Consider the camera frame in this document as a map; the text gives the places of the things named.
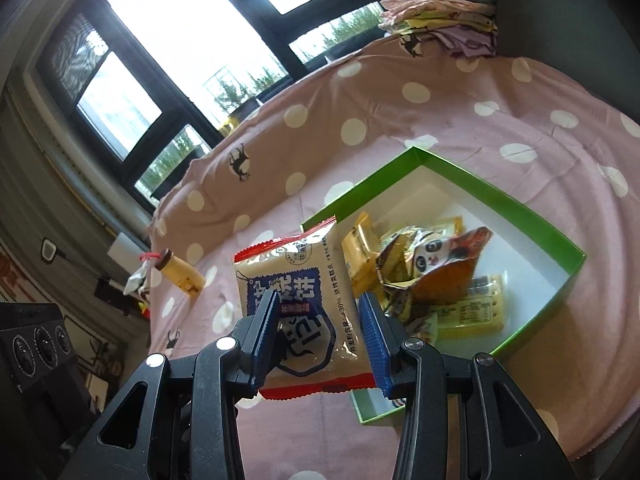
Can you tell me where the yellow bear print bottle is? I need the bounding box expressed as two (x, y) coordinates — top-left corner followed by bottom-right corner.
(140, 249), (207, 301)

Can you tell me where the gold dark panda snack packet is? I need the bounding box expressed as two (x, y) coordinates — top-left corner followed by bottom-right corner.
(375, 227), (451, 321)

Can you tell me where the grey curtain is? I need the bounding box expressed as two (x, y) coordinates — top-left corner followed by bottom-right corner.
(0, 75), (151, 261)

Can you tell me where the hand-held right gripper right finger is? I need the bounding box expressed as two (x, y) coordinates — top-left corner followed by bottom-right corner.
(357, 291), (563, 480)

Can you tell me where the stack of folded clothes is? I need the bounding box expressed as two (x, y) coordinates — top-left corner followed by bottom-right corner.
(377, 0), (501, 58)

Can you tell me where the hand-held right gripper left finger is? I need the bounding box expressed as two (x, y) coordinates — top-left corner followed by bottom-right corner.
(77, 290), (281, 480)

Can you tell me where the white box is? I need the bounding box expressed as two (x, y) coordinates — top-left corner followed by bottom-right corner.
(107, 232), (151, 268)

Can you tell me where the white cloth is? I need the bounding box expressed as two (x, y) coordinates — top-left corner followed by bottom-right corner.
(122, 262), (151, 298)

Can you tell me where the orange snack packet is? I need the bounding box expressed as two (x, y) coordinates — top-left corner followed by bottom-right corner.
(412, 226), (496, 311)

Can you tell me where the grey sofa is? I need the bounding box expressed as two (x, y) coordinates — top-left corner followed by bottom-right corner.
(492, 0), (640, 126)

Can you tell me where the green cardboard box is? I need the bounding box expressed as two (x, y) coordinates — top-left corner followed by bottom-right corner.
(300, 146), (587, 426)

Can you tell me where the black appliance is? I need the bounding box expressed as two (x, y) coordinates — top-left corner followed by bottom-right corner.
(95, 277), (131, 306)

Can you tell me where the yellow snack packet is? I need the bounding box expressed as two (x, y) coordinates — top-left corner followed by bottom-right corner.
(341, 232), (386, 301)

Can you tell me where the white blue red-edged snack packet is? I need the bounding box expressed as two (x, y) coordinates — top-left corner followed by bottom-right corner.
(234, 216), (377, 401)

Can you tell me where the black framed window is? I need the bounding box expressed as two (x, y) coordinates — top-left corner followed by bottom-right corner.
(35, 0), (396, 206)

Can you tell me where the clear cracker packet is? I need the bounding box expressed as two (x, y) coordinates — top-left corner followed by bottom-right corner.
(425, 274), (506, 343)

